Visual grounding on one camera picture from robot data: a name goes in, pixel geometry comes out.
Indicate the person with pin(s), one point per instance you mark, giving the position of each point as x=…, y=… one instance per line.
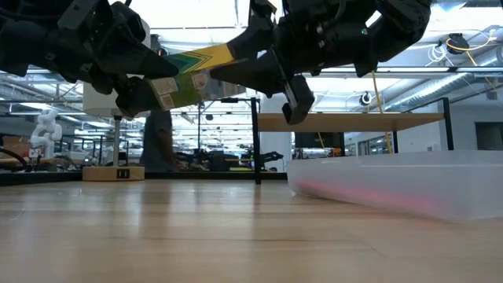
x=157, y=145

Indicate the black table frame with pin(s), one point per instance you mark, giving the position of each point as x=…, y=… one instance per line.
x=220, y=175

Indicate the brown cardboard box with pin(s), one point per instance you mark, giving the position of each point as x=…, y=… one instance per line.
x=17, y=146

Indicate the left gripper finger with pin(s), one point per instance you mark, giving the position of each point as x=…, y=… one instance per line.
x=145, y=63
x=133, y=98

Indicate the black background rig frame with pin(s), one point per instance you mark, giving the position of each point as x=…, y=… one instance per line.
x=229, y=100

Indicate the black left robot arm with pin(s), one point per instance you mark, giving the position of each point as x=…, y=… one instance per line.
x=15, y=39

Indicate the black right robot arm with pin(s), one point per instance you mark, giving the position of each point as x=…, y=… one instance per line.
x=401, y=23

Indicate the wooden shelf riser black legs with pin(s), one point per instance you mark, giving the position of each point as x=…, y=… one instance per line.
x=346, y=122

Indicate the white shade table lamp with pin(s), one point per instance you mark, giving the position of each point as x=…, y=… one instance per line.
x=114, y=173

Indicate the clear pencil case purple lid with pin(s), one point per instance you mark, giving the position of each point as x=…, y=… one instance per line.
x=393, y=173

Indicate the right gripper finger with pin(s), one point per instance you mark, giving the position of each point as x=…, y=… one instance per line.
x=257, y=31
x=259, y=74

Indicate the yellow green crayon box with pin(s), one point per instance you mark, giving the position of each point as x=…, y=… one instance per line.
x=188, y=88

